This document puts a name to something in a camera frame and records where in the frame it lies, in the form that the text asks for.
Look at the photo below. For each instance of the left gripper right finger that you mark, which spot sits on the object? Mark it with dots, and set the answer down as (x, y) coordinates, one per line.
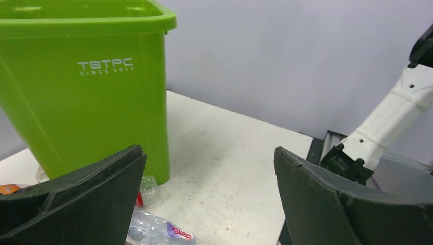
(321, 207)

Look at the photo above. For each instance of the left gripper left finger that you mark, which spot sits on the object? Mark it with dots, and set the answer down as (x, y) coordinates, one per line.
(91, 205)

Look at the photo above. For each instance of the clear bottle white cap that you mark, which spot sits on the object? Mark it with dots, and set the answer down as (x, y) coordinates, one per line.
(146, 228)

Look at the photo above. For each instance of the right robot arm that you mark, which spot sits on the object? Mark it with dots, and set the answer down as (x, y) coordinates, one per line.
(357, 156)

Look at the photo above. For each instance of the red label bottle by bin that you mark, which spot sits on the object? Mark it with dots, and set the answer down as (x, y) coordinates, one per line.
(148, 192)

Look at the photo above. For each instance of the green plastic bin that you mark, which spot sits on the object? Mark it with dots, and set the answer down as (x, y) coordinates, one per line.
(82, 80)

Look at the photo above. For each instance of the brown label red cap bottle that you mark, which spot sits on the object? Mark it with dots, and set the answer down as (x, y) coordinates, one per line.
(9, 189)

